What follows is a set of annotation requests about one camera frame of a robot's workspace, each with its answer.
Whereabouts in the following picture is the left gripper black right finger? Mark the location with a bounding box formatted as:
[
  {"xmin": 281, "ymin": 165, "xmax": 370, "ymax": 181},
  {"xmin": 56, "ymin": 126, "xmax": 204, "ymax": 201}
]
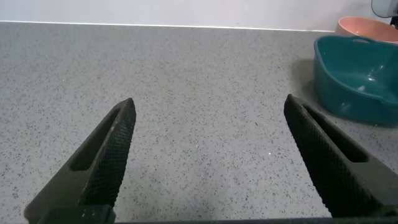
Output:
[{"xmin": 283, "ymin": 93, "xmax": 398, "ymax": 218}]

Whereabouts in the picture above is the pink bowl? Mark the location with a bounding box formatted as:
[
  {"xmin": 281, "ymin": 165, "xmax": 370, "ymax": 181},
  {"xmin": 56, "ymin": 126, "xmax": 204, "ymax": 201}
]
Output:
[{"xmin": 335, "ymin": 16, "xmax": 398, "ymax": 44}]

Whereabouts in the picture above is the teal square plastic basin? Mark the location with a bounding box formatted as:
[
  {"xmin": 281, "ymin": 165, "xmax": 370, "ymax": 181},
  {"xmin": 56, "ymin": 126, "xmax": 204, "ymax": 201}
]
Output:
[{"xmin": 313, "ymin": 34, "xmax": 398, "ymax": 127}]

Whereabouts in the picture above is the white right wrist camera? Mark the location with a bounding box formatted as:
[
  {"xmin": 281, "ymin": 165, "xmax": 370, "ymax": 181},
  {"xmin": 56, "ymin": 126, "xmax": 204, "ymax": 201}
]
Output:
[{"xmin": 371, "ymin": 0, "xmax": 398, "ymax": 19}]

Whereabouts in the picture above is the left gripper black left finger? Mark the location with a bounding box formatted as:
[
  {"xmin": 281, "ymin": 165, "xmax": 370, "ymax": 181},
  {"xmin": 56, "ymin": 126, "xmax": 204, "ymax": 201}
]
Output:
[{"xmin": 24, "ymin": 97, "xmax": 137, "ymax": 224}]

